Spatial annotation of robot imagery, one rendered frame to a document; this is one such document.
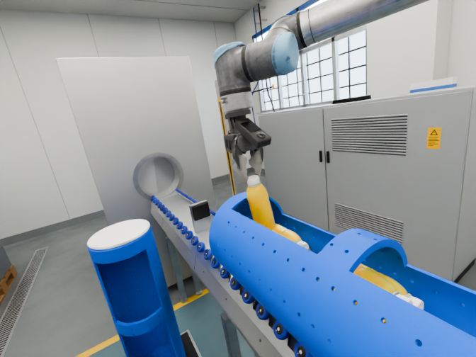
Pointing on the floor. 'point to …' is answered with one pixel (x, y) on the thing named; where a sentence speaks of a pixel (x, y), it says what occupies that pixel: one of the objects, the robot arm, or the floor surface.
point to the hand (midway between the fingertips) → (252, 178)
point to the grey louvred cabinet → (383, 172)
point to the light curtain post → (229, 152)
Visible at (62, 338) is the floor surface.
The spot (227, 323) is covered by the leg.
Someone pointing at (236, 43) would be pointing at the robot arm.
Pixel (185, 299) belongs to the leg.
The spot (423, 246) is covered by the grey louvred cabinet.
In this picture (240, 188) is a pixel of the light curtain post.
